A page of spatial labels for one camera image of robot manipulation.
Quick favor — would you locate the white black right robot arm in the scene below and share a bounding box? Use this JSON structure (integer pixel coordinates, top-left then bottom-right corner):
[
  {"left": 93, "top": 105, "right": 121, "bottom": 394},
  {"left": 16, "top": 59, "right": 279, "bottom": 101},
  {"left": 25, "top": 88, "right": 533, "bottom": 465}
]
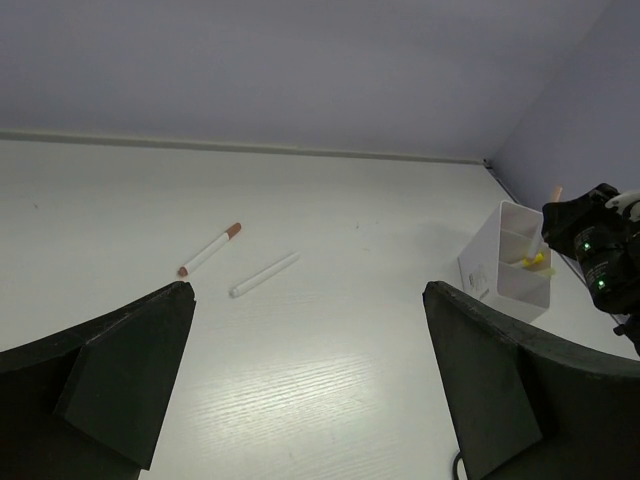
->
[{"left": 541, "top": 183, "right": 639, "bottom": 348}]

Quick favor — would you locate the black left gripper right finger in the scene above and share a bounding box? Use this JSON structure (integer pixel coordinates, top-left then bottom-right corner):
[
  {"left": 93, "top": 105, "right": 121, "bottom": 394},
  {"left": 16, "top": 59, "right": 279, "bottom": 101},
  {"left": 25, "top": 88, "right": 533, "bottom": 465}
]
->
[{"left": 423, "top": 281, "right": 639, "bottom": 479}]

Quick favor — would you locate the bright yellow cap marker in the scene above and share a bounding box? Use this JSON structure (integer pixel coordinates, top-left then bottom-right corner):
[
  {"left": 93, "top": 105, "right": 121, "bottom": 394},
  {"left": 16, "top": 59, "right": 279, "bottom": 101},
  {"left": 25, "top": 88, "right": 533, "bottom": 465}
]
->
[{"left": 522, "top": 253, "right": 544, "bottom": 267}]

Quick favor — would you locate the all white marker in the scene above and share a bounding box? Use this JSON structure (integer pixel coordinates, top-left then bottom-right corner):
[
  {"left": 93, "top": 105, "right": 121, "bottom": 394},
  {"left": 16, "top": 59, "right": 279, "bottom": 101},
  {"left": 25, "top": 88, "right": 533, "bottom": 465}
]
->
[{"left": 229, "top": 252, "right": 300, "bottom": 298}]

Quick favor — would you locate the white divided desk organizer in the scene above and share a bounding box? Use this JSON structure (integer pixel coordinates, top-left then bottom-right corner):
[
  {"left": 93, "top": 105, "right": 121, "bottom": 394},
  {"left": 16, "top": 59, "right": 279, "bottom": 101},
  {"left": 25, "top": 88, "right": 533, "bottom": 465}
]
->
[{"left": 458, "top": 200, "right": 552, "bottom": 323}]

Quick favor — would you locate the peach cap white marker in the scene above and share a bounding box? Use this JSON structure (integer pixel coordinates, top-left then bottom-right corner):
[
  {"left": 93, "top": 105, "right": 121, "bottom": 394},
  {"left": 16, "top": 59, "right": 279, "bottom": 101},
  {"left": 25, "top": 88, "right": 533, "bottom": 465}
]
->
[{"left": 526, "top": 185, "right": 563, "bottom": 259}]

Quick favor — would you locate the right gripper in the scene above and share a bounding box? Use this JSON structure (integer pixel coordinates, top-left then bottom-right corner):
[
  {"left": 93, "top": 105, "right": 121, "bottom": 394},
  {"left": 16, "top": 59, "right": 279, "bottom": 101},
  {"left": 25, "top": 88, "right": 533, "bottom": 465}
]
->
[{"left": 542, "top": 183, "right": 620, "bottom": 255}]

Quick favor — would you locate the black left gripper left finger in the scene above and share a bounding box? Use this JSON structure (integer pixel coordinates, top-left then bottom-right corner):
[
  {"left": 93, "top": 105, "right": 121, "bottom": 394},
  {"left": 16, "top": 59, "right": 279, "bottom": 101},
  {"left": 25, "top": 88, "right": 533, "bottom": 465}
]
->
[{"left": 1, "top": 281, "right": 196, "bottom": 479}]

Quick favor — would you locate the brown cap white marker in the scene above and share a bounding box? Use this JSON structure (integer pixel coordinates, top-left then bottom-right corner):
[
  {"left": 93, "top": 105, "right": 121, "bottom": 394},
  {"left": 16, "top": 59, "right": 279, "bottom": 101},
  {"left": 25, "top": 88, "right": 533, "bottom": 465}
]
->
[{"left": 177, "top": 222, "right": 242, "bottom": 278}]

